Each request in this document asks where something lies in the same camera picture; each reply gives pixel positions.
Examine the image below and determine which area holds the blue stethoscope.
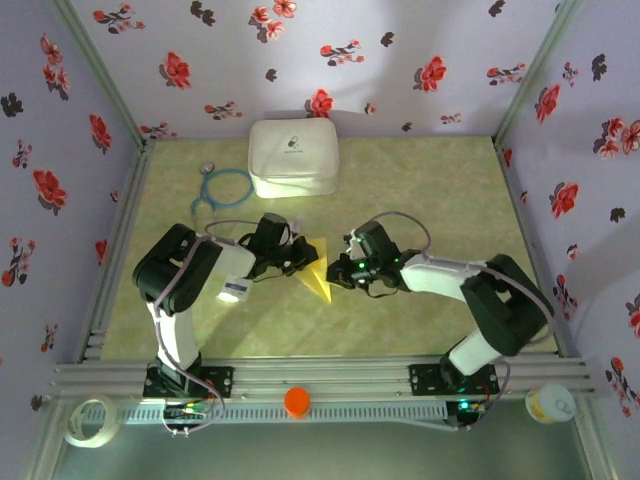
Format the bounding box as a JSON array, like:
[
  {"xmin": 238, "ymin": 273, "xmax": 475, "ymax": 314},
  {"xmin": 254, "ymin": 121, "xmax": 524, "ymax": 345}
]
[{"xmin": 191, "ymin": 160, "xmax": 255, "ymax": 231}]

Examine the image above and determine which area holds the clear tape roll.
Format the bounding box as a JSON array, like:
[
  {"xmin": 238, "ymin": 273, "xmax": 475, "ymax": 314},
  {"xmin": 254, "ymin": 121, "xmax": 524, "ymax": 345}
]
[{"xmin": 63, "ymin": 394, "xmax": 124, "ymax": 450}]

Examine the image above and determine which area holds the white medicine case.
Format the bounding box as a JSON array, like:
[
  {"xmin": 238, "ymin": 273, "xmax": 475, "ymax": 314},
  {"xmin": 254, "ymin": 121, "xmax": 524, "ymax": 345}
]
[{"xmin": 248, "ymin": 117, "xmax": 340, "ymax": 200}]

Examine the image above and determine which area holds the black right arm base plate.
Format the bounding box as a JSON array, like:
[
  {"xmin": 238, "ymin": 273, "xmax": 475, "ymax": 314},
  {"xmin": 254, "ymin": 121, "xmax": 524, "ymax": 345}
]
[{"xmin": 408, "ymin": 363, "xmax": 501, "ymax": 396}]

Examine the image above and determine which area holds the white slotted cable duct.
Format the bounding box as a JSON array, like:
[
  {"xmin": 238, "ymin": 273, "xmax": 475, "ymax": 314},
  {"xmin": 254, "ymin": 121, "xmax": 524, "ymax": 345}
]
[{"xmin": 117, "ymin": 402, "xmax": 449, "ymax": 426}]

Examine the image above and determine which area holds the aluminium side rail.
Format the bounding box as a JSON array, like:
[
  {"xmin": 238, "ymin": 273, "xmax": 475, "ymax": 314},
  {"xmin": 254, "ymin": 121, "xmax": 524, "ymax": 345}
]
[
  {"xmin": 74, "ymin": 139, "xmax": 157, "ymax": 364},
  {"xmin": 492, "ymin": 137, "xmax": 574, "ymax": 359}
]

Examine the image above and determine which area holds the grey right arm cable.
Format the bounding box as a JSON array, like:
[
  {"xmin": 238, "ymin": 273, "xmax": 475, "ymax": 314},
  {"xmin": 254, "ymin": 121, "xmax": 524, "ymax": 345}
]
[{"xmin": 372, "ymin": 210, "xmax": 557, "ymax": 432}]

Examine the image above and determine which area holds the circuit board with wires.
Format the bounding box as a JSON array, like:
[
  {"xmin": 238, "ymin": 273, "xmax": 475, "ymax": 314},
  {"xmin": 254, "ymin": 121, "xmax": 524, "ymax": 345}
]
[
  {"xmin": 457, "ymin": 398, "xmax": 489, "ymax": 419},
  {"xmin": 162, "ymin": 399, "xmax": 214, "ymax": 424}
]

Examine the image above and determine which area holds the white yellow jar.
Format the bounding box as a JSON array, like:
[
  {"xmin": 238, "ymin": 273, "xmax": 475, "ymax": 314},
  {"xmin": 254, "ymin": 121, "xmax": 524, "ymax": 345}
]
[{"xmin": 524, "ymin": 383, "xmax": 577, "ymax": 425}]

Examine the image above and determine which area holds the orange bottle cap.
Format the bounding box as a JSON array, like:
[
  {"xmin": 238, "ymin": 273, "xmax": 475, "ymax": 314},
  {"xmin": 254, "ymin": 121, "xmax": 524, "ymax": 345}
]
[{"xmin": 283, "ymin": 385, "xmax": 312, "ymax": 420}]

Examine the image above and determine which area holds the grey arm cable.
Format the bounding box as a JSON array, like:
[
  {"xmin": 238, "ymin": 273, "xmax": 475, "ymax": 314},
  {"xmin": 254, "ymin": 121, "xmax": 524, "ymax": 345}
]
[
  {"xmin": 372, "ymin": 210, "xmax": 557, "ymax": 432},
  {"xmin": 152, "ymin": 218, "xmax": 261, "ymax": 437}
]

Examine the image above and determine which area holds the aluminium front rail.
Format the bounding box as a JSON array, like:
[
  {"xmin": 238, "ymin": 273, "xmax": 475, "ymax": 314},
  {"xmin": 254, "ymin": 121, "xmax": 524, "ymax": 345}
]
[{"xmin": 49, "ymin": 355, "xmax": 601, "ymax": 401}]

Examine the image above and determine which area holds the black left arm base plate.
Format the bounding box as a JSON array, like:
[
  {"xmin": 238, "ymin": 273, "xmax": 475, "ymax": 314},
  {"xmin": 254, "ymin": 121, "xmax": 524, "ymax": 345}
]
[{"xmin": 143, "ymin": 364, "xmax": 236, "ymax": 400}]

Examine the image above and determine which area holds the grey left arm cable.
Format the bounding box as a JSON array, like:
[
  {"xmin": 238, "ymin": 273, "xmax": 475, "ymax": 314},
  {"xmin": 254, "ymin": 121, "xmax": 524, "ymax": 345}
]
[{"xmin": 152, "ymin": 218, "xmax": 261, "ymax": 437}]

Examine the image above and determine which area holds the white blue medicine box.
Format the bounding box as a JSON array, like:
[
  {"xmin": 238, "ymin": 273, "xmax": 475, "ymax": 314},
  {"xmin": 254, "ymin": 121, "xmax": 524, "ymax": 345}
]
[{"xmin": 215, "ymin": 273, "xmax": 253, "ymax": 304}]

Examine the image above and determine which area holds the aluminium frame post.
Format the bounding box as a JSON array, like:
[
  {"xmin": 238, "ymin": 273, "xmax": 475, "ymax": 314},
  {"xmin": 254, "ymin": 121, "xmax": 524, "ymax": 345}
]
[
  {"xmin": 48, "ymin": 0, "xmax": 151, "ymax": 149},
  {"xmin": 22, "ymin": 399, "xmax": 69, "ymax": 480},
  {"xmin": 493, "ymin": 0, "xmax": 585, "ymax": 146},
  {"xmin": 574, "ymin": 399, "xmax": 619, "ymax": 480}
]

